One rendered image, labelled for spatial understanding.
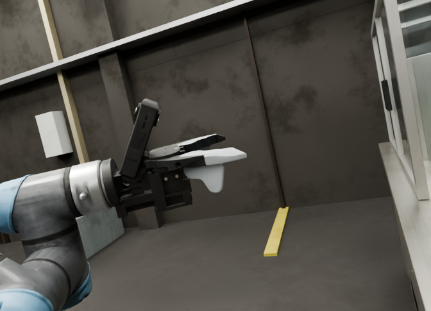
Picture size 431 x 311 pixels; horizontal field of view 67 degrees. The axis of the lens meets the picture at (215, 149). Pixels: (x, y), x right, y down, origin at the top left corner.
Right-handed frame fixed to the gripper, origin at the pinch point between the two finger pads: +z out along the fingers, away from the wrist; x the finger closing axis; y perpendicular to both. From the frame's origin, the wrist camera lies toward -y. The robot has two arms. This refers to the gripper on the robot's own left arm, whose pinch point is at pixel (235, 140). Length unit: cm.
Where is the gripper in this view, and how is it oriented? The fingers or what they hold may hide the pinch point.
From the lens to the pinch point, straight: 50.6
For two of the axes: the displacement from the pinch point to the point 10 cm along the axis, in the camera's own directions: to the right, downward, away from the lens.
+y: 1.9, 9.6, 2.2
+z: 9.7, -2.2, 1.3
